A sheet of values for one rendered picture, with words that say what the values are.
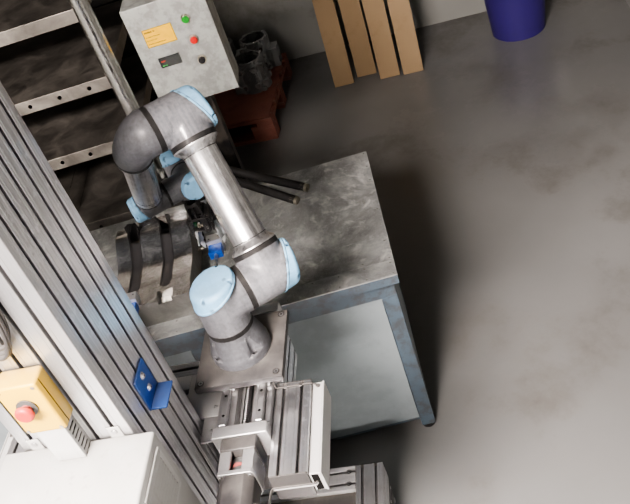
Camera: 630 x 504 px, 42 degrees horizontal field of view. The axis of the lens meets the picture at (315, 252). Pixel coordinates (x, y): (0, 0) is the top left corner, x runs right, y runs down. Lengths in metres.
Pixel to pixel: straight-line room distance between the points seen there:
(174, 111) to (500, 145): 2.62
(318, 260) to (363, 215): 0.24
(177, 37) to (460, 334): 1.57
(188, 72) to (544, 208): 1.72
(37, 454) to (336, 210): 1.37
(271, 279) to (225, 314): 0.13
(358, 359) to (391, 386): 0.19
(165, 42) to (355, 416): 1.49
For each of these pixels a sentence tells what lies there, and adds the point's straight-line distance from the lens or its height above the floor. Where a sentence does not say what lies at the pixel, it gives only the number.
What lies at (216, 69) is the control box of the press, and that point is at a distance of 3.07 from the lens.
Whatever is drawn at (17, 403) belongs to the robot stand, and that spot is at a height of 1.43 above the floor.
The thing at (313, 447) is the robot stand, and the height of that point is 0.95.
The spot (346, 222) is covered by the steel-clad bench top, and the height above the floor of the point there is 0.80.
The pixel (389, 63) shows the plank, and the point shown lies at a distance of 5.09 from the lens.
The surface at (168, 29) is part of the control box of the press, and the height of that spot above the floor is 1.36.
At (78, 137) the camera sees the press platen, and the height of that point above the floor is 1.04.
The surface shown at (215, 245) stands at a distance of 2.56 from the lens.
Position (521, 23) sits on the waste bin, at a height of 0.11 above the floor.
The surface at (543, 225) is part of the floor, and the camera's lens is 3.74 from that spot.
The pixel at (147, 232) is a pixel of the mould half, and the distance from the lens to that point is 2.78.
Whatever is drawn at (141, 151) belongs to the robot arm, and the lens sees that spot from 1.91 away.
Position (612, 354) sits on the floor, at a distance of 3.19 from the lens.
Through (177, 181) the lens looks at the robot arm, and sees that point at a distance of 2.28.
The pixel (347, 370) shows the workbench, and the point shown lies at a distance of 2.77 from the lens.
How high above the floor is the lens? 2.41
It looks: 38 degrees down
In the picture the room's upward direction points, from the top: 20 degrees counter-clockwise
